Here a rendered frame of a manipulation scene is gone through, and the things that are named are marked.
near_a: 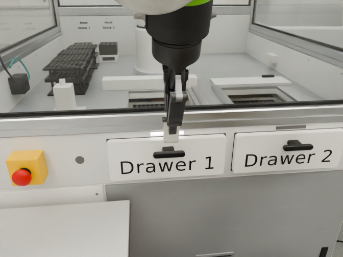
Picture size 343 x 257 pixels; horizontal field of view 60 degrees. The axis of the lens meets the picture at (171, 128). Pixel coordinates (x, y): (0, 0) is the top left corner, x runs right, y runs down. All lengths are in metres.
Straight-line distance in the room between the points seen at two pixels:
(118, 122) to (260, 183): 0.42
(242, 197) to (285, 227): 0.19
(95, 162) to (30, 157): 0.15
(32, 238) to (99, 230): 0.14
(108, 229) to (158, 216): 0.19
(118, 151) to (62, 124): 0.14
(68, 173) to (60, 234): 0.15
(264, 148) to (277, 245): 0.38
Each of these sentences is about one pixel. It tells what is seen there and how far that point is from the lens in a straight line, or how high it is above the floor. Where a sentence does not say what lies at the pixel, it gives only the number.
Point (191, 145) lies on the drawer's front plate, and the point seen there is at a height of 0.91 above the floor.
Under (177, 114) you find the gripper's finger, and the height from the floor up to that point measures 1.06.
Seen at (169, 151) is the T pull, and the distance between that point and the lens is 0.69.
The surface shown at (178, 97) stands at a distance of 0.45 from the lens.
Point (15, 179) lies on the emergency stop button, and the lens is 0.74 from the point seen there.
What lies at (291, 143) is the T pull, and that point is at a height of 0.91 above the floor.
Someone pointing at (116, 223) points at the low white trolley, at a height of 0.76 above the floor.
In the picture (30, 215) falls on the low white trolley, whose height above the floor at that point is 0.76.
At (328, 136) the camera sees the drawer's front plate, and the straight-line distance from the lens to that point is 0.85.
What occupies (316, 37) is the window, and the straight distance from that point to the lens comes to 0.78.
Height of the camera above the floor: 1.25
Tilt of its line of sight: 25 degrees down
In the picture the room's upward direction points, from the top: straight up
